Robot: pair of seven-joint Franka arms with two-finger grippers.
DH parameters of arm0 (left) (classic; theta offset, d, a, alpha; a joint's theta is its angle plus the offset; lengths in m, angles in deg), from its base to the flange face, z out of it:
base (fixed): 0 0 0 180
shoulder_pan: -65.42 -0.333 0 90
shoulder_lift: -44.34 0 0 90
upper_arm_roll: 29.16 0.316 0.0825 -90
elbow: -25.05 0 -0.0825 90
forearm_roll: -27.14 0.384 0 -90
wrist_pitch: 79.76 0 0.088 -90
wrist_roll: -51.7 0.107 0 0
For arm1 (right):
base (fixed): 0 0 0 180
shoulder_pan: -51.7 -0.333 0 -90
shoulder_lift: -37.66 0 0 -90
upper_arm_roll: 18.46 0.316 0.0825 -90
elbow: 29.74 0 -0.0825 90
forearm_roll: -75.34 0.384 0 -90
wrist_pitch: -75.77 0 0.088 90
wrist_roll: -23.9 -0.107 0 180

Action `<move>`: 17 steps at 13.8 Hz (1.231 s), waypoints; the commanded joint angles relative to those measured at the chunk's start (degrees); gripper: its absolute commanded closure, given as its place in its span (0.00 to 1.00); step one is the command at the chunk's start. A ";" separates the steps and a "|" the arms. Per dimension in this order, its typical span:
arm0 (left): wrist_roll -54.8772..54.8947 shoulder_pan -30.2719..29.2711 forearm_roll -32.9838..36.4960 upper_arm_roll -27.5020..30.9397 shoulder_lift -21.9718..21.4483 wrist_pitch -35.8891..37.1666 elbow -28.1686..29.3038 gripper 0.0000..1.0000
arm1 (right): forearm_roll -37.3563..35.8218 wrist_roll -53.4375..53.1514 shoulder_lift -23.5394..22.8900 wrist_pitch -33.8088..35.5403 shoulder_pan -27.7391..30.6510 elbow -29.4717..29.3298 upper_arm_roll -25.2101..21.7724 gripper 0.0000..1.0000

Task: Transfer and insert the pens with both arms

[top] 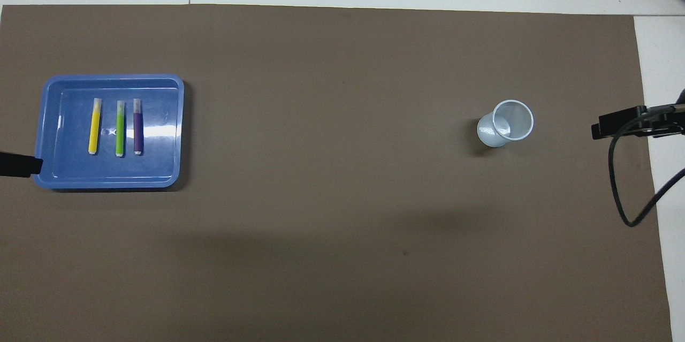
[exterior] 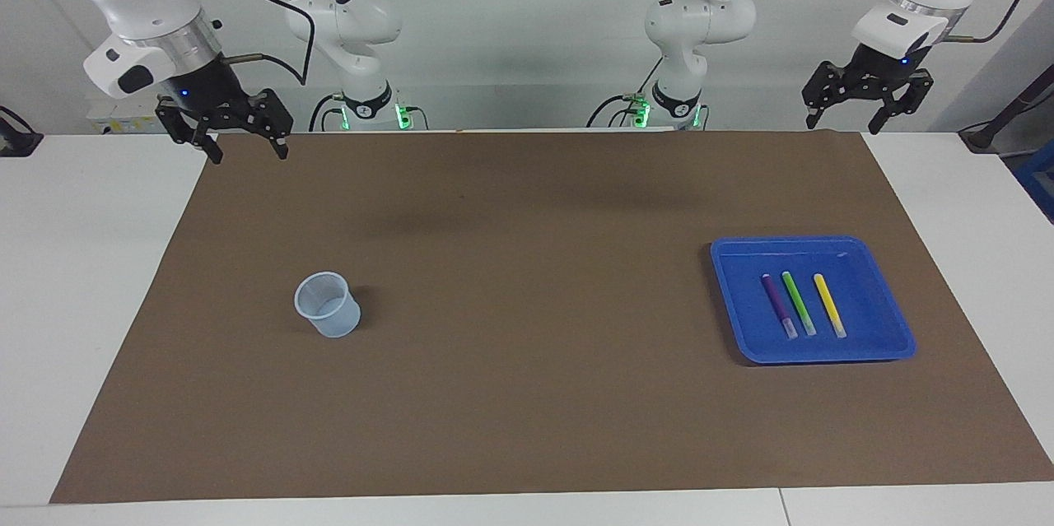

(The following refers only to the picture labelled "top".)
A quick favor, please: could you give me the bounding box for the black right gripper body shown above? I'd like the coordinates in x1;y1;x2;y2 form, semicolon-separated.
649;88;685;139

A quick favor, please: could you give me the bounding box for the yellow pen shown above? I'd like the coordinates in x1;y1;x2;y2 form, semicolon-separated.
88;98;102;156

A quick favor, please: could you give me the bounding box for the green pen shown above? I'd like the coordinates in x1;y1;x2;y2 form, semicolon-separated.
116;100;126;157

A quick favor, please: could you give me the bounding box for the purple pen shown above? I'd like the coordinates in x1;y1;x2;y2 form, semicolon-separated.
133;98;144;156

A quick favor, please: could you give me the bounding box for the translucent plastic cup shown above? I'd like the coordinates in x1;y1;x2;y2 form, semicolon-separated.
476;99;535;148

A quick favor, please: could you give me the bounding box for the blue plastic tray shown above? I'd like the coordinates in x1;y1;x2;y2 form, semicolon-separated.
33;74;185;191

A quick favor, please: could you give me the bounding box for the brown table mat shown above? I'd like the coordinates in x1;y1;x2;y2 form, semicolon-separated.
0;4;674;342

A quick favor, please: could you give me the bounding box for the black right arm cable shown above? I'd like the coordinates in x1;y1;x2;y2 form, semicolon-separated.
608;105;685;227

